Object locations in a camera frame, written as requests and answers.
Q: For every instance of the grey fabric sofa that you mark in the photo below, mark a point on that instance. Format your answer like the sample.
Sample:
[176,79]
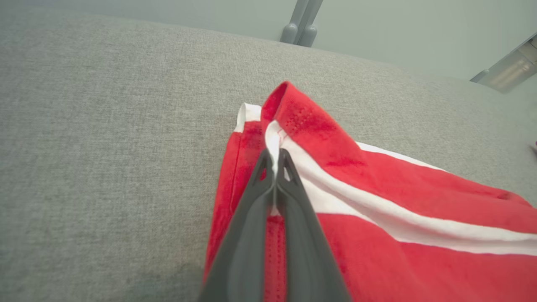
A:
[105,147]

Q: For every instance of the grey metal post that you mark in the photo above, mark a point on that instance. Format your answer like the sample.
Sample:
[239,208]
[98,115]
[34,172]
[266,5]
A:
[289,33]
[309,37]

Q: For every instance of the silver metal bar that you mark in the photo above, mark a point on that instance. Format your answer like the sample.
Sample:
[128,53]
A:
[509,69]

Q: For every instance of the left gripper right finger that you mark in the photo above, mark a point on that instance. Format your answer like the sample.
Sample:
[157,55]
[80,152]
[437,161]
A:
[310,260]

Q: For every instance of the red garment white side stripes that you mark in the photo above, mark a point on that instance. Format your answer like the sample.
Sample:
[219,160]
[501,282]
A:
[398,201]

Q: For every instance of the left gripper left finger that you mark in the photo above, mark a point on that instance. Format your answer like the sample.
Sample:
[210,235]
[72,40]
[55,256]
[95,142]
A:
[243,251]

